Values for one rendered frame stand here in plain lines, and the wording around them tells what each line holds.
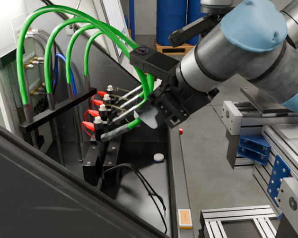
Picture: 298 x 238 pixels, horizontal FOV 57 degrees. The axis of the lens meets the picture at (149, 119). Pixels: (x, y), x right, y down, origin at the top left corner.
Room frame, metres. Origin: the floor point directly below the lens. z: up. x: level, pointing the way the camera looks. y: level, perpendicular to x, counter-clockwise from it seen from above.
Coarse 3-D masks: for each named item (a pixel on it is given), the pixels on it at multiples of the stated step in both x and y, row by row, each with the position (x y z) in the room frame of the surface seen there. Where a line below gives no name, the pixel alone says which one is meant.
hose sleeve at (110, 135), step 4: (116, 128) 0.59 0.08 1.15; (120, 128) 0.58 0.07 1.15; (124, 128) 0.57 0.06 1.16; (128, 128) 0.57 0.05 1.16; (108, 132) 0.60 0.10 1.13; (112, 132) 0.59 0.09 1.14; (116, 132) 0.58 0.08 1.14; (120, 132) 0.58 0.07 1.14; (124, 132) 0.57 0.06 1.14; (108, 136) 0.59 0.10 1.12; (112, 136) 0.58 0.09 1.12
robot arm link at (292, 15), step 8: (296, 0) 0.53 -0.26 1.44; (288, 8) 0.52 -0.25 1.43; (296, 8) 0.51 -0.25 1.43; (288, 16) 0.51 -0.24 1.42; (296, 16) 0.50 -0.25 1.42; (288, 24) 0.50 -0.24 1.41; (296, 24) 0.50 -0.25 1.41; (288, 32) 0.49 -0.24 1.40; (296, 32) 0.49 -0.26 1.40; (288, 40) 0.49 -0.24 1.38; (296, 40) 0.49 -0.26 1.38; (296, 48) 0.50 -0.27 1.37
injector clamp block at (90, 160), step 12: (96, 144) 0.76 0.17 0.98; (120, 144) 0.77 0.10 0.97; (96, 156) 0.70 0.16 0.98; (108, 156) 0.70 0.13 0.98; (120, 156) 0.76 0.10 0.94; (84, 168) 0.65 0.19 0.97; (96, 168) 0.67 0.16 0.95; (108, 168) 0.65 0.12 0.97; (120, 168) 0.77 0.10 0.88; (96, 180) 0.65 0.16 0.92; (108, 180) 0.65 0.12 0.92
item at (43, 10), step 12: (36, 12) 0.66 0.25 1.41; (72, 12) 0.62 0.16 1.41; (24, 24) 0.67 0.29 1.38; (96, 24) 0.59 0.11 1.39; (24, 36) 0.69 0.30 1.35; (108, 36) 0.58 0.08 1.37; (120, 48) 0.57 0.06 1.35; (24, 84) 0.70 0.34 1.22; (144, 84) 0.55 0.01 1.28; (24, 96) 0.70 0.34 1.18; (144, 96) 0.55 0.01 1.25
